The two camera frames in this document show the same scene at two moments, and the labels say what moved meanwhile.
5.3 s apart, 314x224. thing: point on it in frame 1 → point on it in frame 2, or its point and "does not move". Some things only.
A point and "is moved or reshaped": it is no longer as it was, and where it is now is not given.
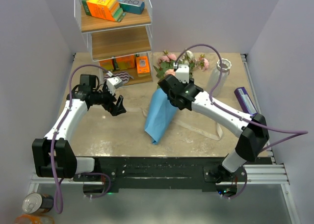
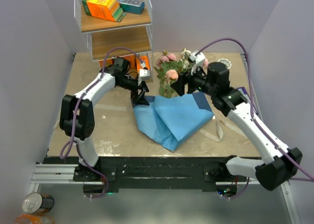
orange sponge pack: (103, 6) does not move
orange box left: (107, 64) does not move
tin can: (36, 203) does not move
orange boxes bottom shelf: (143, 66) does not move
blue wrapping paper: (160, 114) is moved or reshaped
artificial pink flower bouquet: (165, 66) does not move
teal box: (131, 5) does not move
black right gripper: (185, 85) → (184, 78)
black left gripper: (118, 108) → (142, 99)
